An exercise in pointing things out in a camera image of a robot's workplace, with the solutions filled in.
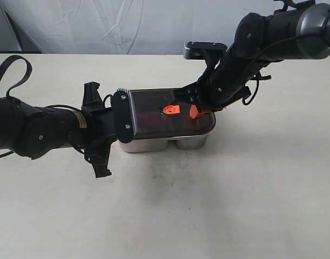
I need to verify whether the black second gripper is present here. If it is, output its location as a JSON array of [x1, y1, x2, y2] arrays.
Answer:
[[81, 81, 117, 178]]

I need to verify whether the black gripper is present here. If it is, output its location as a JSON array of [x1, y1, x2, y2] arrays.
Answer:
[[172, 59, 252, 120]]

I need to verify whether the dark transparent box lid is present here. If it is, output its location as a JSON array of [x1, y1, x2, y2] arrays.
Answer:
[[129, 88, 215, 138]]

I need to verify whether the red sausage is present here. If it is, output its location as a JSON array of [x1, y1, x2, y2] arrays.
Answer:
[[137, 113, 164, 127]]

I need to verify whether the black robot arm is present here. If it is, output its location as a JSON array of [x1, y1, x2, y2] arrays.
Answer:
[[173, 1, 330, 118]]

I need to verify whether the black second robot arm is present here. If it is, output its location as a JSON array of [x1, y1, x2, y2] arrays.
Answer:
[[0, 81, 117, 178]]

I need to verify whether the stainless steel lunch box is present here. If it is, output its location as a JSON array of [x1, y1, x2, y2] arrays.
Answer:
[[118, 118, 217, 154]]

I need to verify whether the white backdrop cloth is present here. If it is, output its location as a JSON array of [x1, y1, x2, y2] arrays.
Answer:
[[0, 1, 282, 54]]

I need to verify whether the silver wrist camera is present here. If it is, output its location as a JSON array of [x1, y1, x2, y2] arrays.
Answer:
[[183, 42, 227, 60]]

